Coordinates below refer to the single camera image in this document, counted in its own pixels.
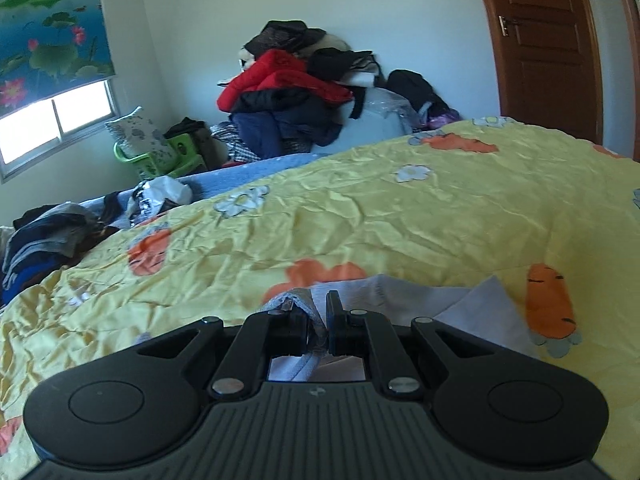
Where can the checked black-white cloth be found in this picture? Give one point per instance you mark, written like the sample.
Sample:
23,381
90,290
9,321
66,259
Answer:
230,142

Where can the purple bag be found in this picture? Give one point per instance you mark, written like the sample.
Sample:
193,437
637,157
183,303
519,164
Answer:
445,119

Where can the black mesh garment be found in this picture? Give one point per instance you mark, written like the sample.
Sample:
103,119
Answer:
285,35

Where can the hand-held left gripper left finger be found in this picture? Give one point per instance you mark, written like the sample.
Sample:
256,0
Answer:
294,331

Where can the blue quilted bedspread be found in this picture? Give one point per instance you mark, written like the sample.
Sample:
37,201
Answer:
240,172

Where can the white and silver plastic bag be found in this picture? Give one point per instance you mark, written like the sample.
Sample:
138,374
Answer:
167,192

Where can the white sock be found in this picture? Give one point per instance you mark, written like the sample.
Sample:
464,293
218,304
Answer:
294,301

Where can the window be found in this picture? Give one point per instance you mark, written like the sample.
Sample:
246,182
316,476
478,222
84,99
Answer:
55,120

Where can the lotus-print roller blind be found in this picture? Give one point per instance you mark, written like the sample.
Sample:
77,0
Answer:
50,35

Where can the pile of dark folded clothes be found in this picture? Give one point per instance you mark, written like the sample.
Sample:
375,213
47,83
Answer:
45,240

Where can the navy blue garment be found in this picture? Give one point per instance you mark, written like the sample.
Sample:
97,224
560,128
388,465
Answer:
265,132

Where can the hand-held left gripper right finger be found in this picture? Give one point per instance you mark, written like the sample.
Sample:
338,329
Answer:
338,330

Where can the red padded jacket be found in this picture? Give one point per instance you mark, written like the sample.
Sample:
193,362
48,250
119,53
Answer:
280,75

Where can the green plastic chair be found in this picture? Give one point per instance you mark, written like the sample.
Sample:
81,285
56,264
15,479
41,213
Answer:
183,148

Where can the white small garment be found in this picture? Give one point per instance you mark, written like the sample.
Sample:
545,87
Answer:
450,312

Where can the grey floral cushion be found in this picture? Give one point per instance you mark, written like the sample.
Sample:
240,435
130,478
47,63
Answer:
140,135

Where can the black jacket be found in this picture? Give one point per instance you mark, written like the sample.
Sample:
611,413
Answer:
332,62

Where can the black backpack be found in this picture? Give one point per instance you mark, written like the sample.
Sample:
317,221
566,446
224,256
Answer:
411,87

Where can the brown wooden door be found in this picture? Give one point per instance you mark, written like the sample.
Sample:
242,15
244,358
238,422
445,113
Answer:
540,45

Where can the black bag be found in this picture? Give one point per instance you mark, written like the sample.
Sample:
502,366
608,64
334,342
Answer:
187,126

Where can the yellow carrot-print blanket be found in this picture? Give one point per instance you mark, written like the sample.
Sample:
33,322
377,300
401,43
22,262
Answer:
350,220

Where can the light blue wrapped bedding bundle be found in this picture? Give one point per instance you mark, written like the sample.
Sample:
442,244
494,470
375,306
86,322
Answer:
372,120

